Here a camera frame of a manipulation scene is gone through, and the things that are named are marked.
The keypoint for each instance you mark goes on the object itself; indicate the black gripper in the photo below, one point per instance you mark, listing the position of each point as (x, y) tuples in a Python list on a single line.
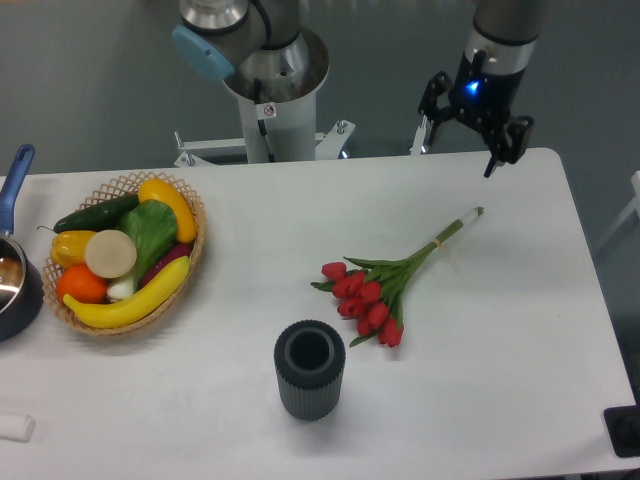
[(481, 101)]

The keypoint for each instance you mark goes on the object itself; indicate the red tulip bouquet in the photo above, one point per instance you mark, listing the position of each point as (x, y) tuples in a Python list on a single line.
[(370, 292)]

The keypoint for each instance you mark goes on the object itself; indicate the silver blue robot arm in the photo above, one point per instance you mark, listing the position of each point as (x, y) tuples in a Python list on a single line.
[(274, 67)]

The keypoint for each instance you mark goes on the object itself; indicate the white furniture part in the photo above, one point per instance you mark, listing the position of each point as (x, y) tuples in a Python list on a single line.
[(624, 222)]

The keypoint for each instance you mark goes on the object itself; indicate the dark grey ribbed vase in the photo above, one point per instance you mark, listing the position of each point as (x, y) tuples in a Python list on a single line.
[(309, 359)]

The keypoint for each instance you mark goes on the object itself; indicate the purple eggplant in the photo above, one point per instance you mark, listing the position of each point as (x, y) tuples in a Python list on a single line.
[(178, 250)]

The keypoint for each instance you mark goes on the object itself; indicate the yellow squash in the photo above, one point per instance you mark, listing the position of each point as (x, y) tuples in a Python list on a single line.
[(162, 191)]

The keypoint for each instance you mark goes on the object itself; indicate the green bok choy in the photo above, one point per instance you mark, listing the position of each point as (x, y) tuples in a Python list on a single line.
[(152, 227)]

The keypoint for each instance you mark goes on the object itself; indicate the black device at table corner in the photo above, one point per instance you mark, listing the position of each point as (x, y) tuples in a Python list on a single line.
[(623, 427)]

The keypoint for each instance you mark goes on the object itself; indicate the green cucumber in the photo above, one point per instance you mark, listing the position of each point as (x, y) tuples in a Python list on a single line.
[(101, 216)]

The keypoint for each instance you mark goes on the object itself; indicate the beige round onion slice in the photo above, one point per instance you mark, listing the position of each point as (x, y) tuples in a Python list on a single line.
[(110, 254)]

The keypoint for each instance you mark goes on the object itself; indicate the yellow bell pepper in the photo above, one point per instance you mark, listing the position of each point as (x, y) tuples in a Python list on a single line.
[(68, 248)]

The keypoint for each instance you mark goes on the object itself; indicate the orange fruit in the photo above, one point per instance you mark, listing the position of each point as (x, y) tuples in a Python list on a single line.
[(82, 284)]

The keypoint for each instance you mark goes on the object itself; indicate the yellow banana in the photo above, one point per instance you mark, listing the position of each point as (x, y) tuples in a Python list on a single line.
[(137, 306)]

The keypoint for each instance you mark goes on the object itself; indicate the white cylinder object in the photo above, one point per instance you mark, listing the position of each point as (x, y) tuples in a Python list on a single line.
[(16, 427)]

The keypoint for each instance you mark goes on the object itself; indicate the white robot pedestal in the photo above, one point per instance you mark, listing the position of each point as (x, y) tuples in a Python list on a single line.
[(278, 116)]

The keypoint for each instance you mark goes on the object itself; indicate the white metal base frame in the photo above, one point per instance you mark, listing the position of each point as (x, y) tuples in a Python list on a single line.
[(328, 145)]

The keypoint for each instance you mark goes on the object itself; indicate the blue handled saucepan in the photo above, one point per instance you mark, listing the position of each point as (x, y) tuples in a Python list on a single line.
[(21, 287)]

